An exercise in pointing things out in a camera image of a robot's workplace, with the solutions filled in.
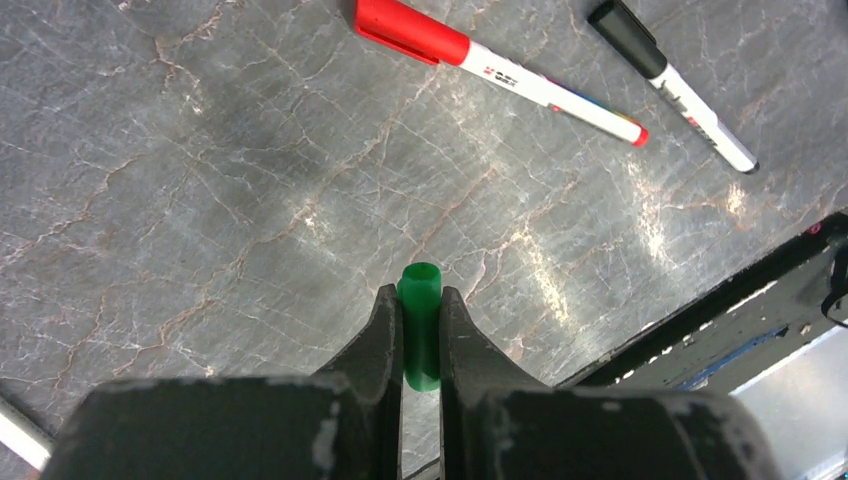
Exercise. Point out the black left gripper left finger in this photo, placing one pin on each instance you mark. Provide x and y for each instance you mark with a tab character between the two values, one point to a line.
368	424

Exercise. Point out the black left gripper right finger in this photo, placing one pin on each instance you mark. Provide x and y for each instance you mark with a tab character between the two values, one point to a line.
475	374

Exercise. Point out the green marker cap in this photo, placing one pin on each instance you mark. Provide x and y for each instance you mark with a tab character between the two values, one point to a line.
419	292

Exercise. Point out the red capped marker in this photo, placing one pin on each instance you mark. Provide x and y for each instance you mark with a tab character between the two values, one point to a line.
410	32

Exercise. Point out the purple capped marker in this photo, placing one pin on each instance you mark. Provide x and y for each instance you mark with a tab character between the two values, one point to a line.
23	437

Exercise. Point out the black capped marker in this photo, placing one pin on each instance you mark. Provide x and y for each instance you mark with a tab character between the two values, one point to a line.
619	27

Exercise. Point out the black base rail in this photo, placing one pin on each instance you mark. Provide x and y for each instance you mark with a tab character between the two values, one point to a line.
749	323

